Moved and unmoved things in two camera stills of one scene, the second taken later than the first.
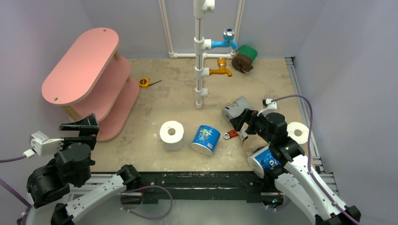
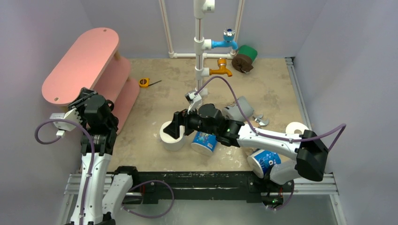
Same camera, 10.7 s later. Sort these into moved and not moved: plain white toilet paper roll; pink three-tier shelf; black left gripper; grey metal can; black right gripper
Moved: black left gripper; black right gripper
Not moved: pink three-tier shelf; plain white toilet paper roll; grey metal can
